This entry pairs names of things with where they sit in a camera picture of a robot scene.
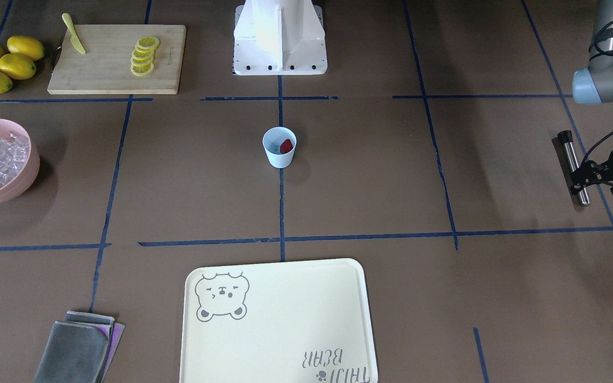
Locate stainless steel muddler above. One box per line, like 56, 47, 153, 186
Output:
557, 130, 591, 207

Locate red strawberry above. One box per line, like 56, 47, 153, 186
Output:
278, 139, 294, 155

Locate light blue cup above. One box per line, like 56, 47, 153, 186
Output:
262, 127, 297, 168

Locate cream bear tray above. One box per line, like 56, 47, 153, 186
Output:
178, 259, 379, 382

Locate lemon slices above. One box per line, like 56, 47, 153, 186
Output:
130, 36, 160, 76

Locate wooden cutting board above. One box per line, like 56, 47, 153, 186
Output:
48, 24, 187, 95

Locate yellow-green plastic knife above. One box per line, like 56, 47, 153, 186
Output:
62, 13, 87, 54

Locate grey folded cloth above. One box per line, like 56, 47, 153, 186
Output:
34, 311, 126, 382

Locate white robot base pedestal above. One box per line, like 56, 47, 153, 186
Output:
232, 1, 328, 76

